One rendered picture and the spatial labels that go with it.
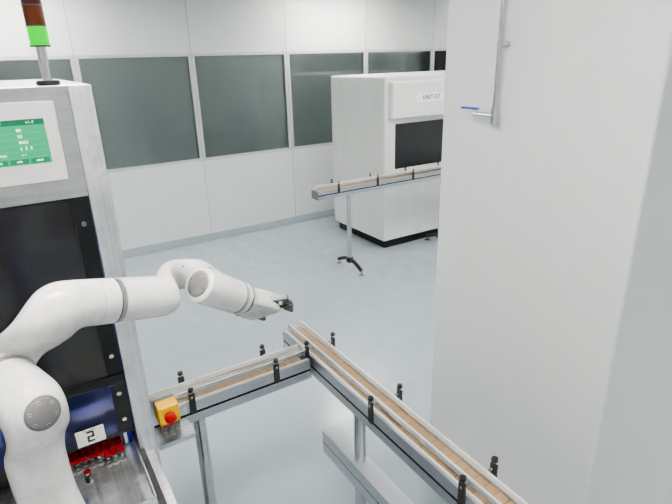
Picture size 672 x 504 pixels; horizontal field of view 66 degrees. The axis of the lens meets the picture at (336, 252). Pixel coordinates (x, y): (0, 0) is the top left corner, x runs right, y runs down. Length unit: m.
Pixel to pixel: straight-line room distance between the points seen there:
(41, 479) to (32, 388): 0.21
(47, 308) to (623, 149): 1.54
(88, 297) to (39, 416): 0.21
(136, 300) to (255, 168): 5.84
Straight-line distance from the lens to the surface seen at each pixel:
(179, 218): 6.64
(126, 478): 1.96
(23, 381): 1.02
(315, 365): 2.29
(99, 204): 1.65
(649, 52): 1.74
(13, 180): 1.61
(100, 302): 1.05
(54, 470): 1.15
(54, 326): 1.03
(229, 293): 1.23
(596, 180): 1.83
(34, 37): 1.68
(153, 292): 1.11
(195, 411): 2.14
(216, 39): 6.61
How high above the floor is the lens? 2.15
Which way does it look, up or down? 21 degrees down
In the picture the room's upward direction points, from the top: 2 degrees counter-clockwise
